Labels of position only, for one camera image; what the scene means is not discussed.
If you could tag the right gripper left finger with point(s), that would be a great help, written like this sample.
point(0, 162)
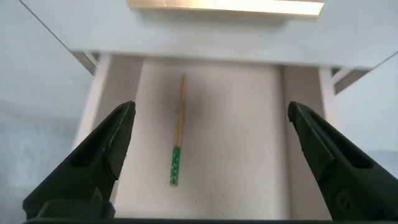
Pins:
point(102, 146)

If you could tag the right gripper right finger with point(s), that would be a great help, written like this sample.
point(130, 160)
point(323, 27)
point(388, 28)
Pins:
point(323, 149)

